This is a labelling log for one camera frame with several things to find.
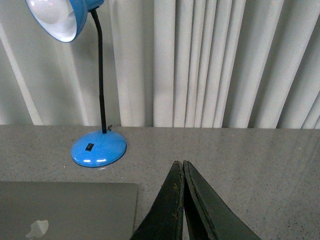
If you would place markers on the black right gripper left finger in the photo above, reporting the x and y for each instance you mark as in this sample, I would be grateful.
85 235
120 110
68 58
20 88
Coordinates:
164 220

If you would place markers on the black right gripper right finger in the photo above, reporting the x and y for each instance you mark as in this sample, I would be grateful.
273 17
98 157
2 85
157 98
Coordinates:
208 217

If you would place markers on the grey laptop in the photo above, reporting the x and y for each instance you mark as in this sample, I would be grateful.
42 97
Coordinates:
67 210

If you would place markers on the white curtain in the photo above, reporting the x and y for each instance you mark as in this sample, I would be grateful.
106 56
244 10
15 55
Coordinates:
167 63

